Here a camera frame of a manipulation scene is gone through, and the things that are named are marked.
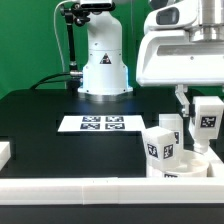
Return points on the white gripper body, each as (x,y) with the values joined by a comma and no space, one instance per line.
(169,58)

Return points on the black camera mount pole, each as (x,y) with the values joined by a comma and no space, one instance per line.
(73,15)

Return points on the white marker sheet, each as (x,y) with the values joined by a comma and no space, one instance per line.
(102,123)

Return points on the white block at left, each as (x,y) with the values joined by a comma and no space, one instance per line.
(5,153)

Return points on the white rail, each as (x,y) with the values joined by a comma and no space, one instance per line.
(85,191)
(216,166)

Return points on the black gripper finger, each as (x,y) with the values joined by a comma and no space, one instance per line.
(180,92)

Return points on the white right rail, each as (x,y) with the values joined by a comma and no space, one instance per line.
(216,166)

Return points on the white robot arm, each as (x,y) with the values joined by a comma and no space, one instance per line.
(104,44)

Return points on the white round stool seat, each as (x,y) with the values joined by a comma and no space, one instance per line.
(192,164)

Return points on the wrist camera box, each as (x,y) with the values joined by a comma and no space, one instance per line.
(173,17)

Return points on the white front rail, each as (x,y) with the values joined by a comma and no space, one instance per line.
(85,191)

